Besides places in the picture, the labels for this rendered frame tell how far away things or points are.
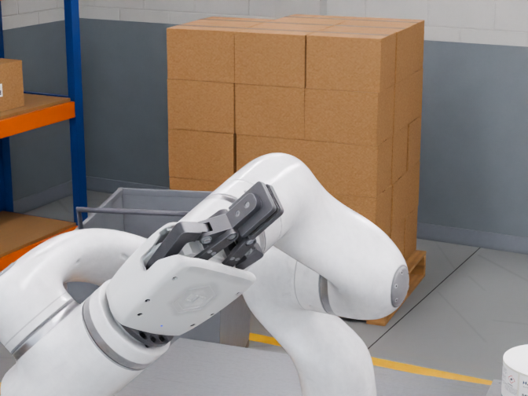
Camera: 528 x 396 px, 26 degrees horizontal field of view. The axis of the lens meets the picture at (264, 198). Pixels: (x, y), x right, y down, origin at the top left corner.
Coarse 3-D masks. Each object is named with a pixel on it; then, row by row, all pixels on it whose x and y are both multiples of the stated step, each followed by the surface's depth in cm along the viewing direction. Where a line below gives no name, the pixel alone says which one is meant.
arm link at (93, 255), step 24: (192, 216) 121; (48, 240) 110; (72, 240) 109; (96, 240) 111; (120, 240) 112; (144, 240) 114; (264, 240) 124; (24, 264) 106; (48, 264) 106; (72, 264) 109; (96, 264) 112; (120, 264) 113; (0, 288) 104; (24, 288) 104; (48, 288) 105; (0, 312) 104; (24, 312) 104; (48, 312) 104; (0, 336) 105; (24, 336) 104
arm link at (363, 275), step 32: (256, 160) 131; (288, 160) 131; (224, 192) 125; (288, 192) 128; (320, 192) 134; (288, 224) 129; (320, 224) 134; (352, 224) 137; (320, 256) 134; (352, 256) 135; (384, 256) 137; (320, 288) 139; (352, 288) 135; (384, 288) 136
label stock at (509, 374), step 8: (512, 352) 265; (520, 352) 265; (504, 360) 261; (512, 360) 261; (520, 360) 261; (504, 368) 260; (512, 368) 256; (520, 368) 256; (504, 376) 260; (512, 376) 257; (520, 376) 254; (504, 384) 260; (512, 384) 257; (520, 384) 255; (504, 392) 261; (512, 392) 257; (520, 392) 255
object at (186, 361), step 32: (192, 352) 315; (224, 352) 315; (256, 352) 315; (128, 384) 294; (160, 384) 294; (192, 384) 294; (224, 384) 294; (256, 384) 294; (288, 384) 294; (384, 384) 294; (416, 384) 294; (448, 384) 294; (480, 384) 294
